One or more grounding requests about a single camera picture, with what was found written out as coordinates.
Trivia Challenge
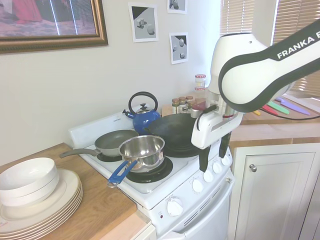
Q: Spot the red knife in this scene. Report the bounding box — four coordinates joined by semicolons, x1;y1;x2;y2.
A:
261;104;279;116

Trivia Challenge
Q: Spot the purple knife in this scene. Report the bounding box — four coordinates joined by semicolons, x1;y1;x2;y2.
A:
274;97;312;116

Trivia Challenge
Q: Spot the jar with maroon lid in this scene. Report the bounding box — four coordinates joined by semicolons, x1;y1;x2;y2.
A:
190;104;203;119

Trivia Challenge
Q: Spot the white cabinet with knob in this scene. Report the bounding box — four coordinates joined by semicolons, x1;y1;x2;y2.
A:
229;142;320;240

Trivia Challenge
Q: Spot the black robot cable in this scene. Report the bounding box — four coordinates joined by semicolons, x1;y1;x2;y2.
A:
259;106;320;122

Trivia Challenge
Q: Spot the green knife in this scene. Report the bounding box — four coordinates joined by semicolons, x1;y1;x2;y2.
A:
266;100;291;116

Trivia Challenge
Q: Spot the steel saucepan blue handle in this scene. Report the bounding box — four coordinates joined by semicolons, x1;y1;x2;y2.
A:
107;134;166;188

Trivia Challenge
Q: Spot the grey shapes print large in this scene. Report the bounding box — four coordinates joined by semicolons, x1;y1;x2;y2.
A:
128;1;160;44

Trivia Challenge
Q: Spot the white electric stove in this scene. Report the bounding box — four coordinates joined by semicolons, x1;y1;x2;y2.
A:
67;109;237;240

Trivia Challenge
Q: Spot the white oven door handle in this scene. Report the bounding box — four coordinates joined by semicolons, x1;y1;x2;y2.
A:
172;174;236;237

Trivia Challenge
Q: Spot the white burner knob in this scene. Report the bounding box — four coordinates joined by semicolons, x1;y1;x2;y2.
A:
191;179;204;194
202;170;214;183
212;161;223;175
221;153;232;167

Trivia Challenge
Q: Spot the gold framed painting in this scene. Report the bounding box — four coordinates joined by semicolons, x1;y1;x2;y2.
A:
0;0;109;55

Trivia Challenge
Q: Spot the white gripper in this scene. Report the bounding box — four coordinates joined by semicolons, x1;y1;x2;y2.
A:
191;109;243;173

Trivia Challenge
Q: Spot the large white oven knob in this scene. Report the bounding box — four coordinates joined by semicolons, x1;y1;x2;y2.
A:
166;196;185;217

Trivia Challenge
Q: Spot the wooden window blind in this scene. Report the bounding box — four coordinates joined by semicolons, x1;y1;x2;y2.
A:
219;0;274;47
274;0;320;98

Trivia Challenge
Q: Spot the grey nonstick frying pan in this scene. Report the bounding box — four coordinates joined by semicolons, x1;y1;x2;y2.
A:
59;129;140;159

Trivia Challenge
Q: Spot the white drawer cabinet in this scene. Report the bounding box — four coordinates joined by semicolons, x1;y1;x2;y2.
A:
133;221;157;240

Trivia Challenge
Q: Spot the white stacked bowl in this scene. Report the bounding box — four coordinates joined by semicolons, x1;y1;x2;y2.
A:
0;157;58;193
0;169;61;207

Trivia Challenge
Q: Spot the cream dinner plate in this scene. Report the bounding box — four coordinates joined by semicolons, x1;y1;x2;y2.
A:
0;202;83;240
0;168;82;222
0;194;84;233
0;198;84;237
0;187;83;226
0;191;83;230

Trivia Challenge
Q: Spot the blue kettle black handle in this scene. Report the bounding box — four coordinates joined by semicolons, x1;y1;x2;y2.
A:
121;91;161;135

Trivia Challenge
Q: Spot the black wok wooden handle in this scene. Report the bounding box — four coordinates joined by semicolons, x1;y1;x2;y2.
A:
142;113;204;151

